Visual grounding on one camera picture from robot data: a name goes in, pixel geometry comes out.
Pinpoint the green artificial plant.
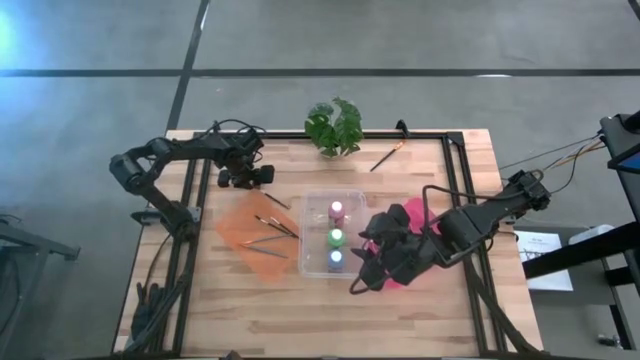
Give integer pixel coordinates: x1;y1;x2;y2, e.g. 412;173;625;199
304;95;366;159

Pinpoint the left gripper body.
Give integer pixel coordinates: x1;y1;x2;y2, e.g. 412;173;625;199
218;147;275;189

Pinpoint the blue-screen tablet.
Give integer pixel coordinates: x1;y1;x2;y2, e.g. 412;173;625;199
607;149;640;175

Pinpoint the black cable bundle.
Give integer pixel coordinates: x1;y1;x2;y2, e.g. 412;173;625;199
130;282;167;352

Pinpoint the orange translucent plastic tray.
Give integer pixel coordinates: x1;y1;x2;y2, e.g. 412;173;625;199
215;191;301;284

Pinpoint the pink translucent plastic tray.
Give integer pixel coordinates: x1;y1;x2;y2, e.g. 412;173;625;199
363;196;444;292

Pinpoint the black equipment stand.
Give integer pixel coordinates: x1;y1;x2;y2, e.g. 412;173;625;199
522;110;640;351

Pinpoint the small black device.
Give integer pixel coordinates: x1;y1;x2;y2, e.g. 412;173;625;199
596;333;625;350

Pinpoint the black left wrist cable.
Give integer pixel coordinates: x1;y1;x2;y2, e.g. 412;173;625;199
204;118;266;151

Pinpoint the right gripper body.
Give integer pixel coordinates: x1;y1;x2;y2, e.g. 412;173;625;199
359;203;441;292

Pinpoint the thin black paintbrush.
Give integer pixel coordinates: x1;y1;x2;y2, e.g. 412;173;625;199
259;189;292;211

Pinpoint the orange and black paintbrush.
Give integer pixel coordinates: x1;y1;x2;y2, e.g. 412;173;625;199
368;140;406;173

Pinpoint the white box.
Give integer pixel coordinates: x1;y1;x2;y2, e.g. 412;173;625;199
567;223;615;246

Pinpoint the black-handled spoolie brush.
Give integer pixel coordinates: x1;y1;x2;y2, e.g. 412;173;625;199
253;214;291;235

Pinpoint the grey paintbrush with orange tip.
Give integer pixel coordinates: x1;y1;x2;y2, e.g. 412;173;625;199
239;233;296;247

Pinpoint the thin grey paintbrush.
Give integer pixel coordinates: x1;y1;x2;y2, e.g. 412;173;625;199
240;244;290;260

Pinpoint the purple acrylic paint bottle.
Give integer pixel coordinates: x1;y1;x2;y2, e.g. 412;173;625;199
327;248;346;274

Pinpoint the white paper sheet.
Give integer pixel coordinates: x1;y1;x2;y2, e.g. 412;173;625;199
514;229;574;292

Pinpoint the black side table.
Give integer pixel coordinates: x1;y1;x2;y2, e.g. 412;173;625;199
0;214;81;351

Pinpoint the black aluminium table frame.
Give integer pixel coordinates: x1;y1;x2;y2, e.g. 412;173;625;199
169;119;544;357

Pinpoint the clear plastic bin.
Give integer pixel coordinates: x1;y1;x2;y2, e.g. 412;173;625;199
298;188;369;279

